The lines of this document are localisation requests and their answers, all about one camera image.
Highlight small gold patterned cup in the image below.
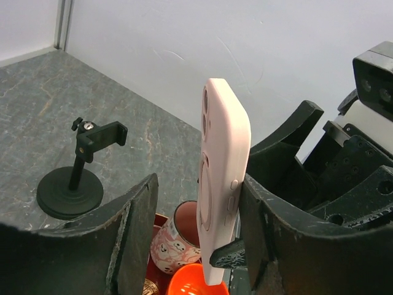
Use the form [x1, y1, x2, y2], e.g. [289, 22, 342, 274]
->
[142, 278, 160, 295]

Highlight orange bowl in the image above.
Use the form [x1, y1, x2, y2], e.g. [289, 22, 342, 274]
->
[166, 263, 230, 295]

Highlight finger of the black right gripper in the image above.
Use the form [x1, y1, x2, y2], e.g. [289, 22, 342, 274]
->
[209, 239, 246, 270]

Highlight pink ghost mug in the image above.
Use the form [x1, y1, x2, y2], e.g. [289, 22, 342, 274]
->
[150, 200, 201, 275]

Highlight black round-base clamp stand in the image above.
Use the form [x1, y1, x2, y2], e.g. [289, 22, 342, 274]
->
[36, 117, 128, 220]

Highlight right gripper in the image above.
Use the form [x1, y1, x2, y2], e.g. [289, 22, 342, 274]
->
[246, 100, 392, 227]

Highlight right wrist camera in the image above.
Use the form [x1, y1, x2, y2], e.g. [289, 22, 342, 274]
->
[336, 41, 393, 142]

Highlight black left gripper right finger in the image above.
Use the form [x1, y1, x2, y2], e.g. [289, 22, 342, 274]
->
[239, 176, 392, 294]

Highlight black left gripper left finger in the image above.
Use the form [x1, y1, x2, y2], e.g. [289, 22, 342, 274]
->
[1, 174, 158, 294]

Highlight red round tray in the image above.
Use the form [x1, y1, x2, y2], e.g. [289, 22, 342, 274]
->
[144, 213, 169, 295]

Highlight pink cased phone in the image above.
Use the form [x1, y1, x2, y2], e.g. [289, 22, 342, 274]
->
[196, 78, 251, 286]

